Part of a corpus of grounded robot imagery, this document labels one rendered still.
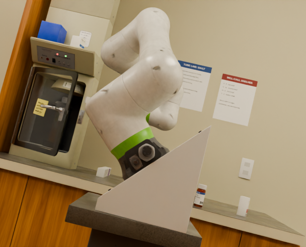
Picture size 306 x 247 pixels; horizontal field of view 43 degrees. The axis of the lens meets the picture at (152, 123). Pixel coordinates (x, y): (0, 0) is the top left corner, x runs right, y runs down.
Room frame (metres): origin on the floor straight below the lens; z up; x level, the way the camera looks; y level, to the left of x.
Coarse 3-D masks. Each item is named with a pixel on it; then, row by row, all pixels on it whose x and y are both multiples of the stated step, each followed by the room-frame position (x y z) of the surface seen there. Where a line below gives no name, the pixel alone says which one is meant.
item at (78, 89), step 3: (78, 84) 1.97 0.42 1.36; (81, 84) 1.99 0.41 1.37; (75, 87) 1.95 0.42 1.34; (78, 87) 1.96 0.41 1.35; (81, 87) 1.99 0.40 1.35; (75, 90) 1.95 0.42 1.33; (78, 90) 1.96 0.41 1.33; (81, 90) 1.98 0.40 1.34; (75, 93) 2.09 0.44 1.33; (78, 93) 1.96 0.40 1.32; (81, 93) 1.98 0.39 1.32; (78, 96) 2.09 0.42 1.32; (81, 96) 2.07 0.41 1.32
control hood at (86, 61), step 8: (32, 40) 1.82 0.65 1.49; (40, 40) 1.82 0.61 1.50; (32, 48) 1.85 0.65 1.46; (56, 48) 1.82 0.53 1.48; (64, 48) 1.81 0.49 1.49; (72, 48) 1.80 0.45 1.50; (80, 48) 1.80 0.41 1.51; (32, 56) 1.89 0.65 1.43; (80, 56) 1.82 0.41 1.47; (88, 56) 1.81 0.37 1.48; (96, 56) 1.85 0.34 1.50; (48, 64) 1.90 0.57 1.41; (80, 64) 1.85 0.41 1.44; (88, 64) 1.84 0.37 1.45; (96, 64) 1.88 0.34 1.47; (80, 72) 1.89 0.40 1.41; (88, 72) 1.87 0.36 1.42
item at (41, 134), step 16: (32, 80) 1.91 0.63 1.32; (48, 80) 1.85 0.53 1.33; (64, 80) 1.80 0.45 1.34; (32, 96) 1.89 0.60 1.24; (48, 96) 1.83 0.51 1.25; (64, 96) 1.78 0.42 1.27; (32, 112) 1.87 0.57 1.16; (48, 112) 1.82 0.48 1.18; (64, 112) 1.77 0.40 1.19; (32, 128) 1.86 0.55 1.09; (48, 128) 1.80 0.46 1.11; (16, 144) 1.90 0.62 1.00; (32, 144) 1.84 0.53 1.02; (48, 144) 1.79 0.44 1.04
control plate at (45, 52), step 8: (40, 48) 1.84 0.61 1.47; (48, 48) 1.83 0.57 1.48; (40, 56) 1.88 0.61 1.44; (48, 56) 1.86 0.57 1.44; (56, 56) 1.85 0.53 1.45; (64, 56) 1.84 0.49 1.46; (72, 56) 1.83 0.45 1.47; (56, 64) 1.89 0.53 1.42; (64, 64) 1.87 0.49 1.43; (72, 64) 1.86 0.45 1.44
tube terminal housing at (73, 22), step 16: (48, 16) 1.93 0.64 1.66; (64, 16) 1.93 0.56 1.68; (80, 16) 1.92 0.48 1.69; (96, 32) 1.91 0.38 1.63; (96, 48) 1.91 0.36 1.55; (80, 80) 1.91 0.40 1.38; (96, 80) 1.96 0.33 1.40; (80, 128) 1.91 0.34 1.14; (80, 144) 1.97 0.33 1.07; (48, 160) 1.92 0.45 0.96; (64, 160) 1.91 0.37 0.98
